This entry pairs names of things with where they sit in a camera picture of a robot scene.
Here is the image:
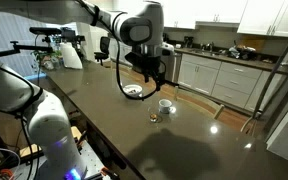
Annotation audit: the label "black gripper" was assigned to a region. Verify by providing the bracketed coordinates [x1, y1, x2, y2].
[140, 52, 168, 92]

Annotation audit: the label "white ceramic bowl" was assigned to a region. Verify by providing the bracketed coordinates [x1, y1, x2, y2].
[122, 84, 144, 99]

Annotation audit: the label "stainless steel dishwasher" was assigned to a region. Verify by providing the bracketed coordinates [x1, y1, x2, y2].
[166, 53, 183, 84]

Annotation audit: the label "white ceramic mug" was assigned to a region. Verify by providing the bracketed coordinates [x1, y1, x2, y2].
[158, 98, 174, 115]

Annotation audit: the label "white lower kitchen cabinets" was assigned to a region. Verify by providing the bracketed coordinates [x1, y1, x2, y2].
[177, 53, 287, 113]

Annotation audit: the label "white kitchen cabinets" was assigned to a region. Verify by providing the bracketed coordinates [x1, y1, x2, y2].
[112, 0, 288, 38]
[177, 53, 287, 113]

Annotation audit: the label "black coffee maker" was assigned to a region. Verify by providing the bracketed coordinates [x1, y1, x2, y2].
[183, 35, 195, 49]

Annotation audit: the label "black office chair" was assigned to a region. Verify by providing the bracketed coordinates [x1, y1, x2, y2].
[93, 35, 112, 66]

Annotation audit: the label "chrome sink faucet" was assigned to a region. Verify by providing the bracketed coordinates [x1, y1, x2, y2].
[200, 41, 216, 53]

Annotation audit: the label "white jug appliance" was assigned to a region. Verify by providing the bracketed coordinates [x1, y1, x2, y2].
[59, 42, 84, 70]

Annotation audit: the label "black boxy device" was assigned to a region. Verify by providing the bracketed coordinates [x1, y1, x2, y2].
[61, 27, 86, 43]

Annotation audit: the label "pile of counter clutter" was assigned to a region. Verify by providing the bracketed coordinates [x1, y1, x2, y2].
[228, 44, 257, 61]

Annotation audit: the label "dark kitchen countertop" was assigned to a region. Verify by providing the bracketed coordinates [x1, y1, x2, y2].
[173, 46, 288, 75]

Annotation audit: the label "wooden cutting board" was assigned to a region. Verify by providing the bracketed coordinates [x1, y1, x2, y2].
[240, 34, 267, 53]

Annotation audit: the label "dark metal pole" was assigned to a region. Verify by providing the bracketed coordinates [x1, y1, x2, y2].
[252, 19, 288, 119]

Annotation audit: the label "white upper kitchen cabinets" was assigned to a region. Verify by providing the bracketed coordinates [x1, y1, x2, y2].
[112, 0, 288, 38]

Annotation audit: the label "light wood board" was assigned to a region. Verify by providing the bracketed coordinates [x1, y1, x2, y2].
[18, 125, 84, 158]

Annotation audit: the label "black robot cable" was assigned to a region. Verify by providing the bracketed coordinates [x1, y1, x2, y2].
[73, 0, 167, 101]

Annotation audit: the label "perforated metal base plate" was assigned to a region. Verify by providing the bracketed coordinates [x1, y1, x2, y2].
[10, 139, 113, 180]

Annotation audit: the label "black stereo camera bar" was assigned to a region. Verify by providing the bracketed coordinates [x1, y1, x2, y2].
[29, 26, 62, 36]

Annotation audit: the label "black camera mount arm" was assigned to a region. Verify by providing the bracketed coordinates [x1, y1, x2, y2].
[0, 40, 54, 58]

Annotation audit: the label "orange cable bundle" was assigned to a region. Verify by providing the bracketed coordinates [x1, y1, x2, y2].
[0, 168, 16, 180]

